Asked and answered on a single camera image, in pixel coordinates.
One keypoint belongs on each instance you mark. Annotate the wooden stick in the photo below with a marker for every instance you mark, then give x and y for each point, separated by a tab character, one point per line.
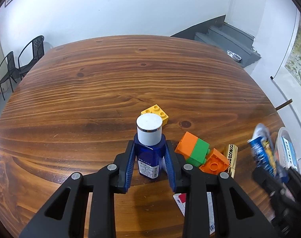
284	104

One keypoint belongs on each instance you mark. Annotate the orange square toy block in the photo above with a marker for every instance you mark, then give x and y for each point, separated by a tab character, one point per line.
215	163

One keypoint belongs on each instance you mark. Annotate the blue white toothpaste tube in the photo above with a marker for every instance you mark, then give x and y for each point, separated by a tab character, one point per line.
263	150

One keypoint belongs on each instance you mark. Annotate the clear plastic bowl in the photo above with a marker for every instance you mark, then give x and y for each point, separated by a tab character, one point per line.
284	150

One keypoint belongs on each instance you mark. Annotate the yellow toy block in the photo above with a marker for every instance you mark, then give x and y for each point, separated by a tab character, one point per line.
155	109

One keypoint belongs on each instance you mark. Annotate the orange green toy block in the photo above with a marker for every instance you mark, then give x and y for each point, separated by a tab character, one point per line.
193	149

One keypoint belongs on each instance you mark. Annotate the black metal chair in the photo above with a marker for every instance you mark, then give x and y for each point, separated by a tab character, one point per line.
10	67
37	46

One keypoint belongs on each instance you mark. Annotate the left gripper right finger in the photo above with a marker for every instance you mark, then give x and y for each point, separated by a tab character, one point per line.
234	213

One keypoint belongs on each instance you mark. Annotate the white medicine box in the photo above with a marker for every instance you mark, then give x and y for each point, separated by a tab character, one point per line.
198	210

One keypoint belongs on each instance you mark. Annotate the blue bottle white cap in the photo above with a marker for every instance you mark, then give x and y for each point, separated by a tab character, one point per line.
149	145

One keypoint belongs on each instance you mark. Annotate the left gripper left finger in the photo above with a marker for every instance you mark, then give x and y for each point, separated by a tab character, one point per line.
83	206

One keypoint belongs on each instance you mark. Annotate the black metal chair near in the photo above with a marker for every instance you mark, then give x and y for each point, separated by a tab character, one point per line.
10	67

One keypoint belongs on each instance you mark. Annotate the foil bowl on stair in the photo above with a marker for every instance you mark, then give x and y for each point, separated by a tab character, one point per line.
234	56

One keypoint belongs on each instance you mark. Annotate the black metal chair far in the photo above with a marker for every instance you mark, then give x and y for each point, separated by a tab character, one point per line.
37	46

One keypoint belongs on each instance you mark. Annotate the grey staircase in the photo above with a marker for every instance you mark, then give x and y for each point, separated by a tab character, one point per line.
217	32

